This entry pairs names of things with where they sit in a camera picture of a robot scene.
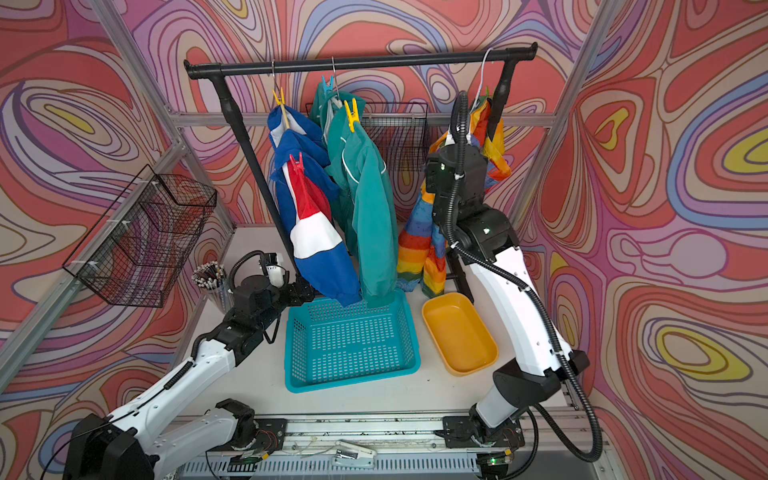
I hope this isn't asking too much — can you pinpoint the rainbow patchwork jacket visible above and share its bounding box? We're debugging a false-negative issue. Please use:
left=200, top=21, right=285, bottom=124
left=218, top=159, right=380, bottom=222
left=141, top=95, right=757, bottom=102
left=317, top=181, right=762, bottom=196
left=396, top=95, right=511, bottom=298

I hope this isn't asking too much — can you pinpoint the white wire hanger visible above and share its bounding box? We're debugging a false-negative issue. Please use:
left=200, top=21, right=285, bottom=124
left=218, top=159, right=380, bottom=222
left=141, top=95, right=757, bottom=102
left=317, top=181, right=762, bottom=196
left=470, top=47, right=493, bottom=112

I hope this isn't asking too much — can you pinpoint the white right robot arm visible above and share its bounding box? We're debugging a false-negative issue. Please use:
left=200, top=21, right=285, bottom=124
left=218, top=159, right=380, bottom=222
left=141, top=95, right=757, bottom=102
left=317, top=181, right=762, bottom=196
left=426, top=145, right=603, bottom=462

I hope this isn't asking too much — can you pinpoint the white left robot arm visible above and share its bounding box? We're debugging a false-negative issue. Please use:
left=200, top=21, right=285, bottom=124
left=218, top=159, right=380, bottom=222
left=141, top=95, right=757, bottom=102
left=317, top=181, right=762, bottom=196
left=63, top=274, right=316, bottom=479

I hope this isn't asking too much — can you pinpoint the clear pencil cup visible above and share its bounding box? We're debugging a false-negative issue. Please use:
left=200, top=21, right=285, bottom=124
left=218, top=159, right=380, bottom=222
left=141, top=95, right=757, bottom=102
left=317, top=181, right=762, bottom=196
left=192, top=261, right=233, bottom=314

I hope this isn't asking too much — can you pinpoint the teal plastic basket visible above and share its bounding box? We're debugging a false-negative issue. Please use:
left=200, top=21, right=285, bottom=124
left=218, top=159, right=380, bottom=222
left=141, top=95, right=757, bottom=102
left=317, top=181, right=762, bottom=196
left=284, top=290, right=421, bottom=394

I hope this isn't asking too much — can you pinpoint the teal green jacket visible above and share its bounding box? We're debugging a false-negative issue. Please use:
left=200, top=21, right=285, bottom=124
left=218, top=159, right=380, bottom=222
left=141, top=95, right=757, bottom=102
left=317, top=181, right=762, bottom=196
left=327, top=89, right=398, bottom=307

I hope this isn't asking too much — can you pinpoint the blue white red jacket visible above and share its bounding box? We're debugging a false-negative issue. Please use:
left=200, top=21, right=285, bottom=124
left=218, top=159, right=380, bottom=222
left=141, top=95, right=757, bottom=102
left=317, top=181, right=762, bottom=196
left=267, top=106, right=361, bottom=306

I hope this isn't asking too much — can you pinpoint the red clothespin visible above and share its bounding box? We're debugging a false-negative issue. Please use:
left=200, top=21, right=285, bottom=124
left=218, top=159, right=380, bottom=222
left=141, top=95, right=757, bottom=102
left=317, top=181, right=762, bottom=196
left=288, top=152, right=304, bottom=182

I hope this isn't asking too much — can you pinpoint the yellow plastic tray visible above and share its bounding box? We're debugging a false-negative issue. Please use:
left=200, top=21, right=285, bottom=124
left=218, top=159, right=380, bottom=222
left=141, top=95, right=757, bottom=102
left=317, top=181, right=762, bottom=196
left=421, top=292, right=499, bottom=377

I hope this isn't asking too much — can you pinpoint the yellow clothespin on blue jacket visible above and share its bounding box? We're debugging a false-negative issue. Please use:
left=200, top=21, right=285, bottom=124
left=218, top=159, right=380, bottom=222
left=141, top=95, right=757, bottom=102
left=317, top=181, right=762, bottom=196
left=272, top=87, right=290, bottom=129

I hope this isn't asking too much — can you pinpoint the black clothes rack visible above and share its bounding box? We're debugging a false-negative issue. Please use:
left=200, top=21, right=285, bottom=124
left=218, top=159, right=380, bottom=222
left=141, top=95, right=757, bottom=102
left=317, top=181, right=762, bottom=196
left=185, top=46, right=537, bottom=281

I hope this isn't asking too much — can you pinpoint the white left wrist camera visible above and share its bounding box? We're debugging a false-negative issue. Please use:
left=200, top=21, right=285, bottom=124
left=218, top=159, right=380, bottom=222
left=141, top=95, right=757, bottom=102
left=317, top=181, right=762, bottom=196
left=261, top=253, right=289, bottom=289

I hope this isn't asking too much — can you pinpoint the black wire basket rear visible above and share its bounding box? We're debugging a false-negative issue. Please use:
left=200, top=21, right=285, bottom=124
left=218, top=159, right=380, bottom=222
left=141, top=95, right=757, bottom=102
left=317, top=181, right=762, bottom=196
left=305, top=98, right=428, bottom=183

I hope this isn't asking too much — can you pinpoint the black wire basket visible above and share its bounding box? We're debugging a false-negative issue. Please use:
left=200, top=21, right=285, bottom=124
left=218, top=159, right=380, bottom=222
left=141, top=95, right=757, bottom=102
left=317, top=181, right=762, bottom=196
left=62, top=165, right=218, bottom=308
left=305, top=98, right=428, bottom=183

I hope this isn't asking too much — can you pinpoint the black wire basket left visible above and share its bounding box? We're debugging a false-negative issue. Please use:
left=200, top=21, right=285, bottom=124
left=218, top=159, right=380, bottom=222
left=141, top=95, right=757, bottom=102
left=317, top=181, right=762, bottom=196
left=62, top=165, right=218, bottom=308

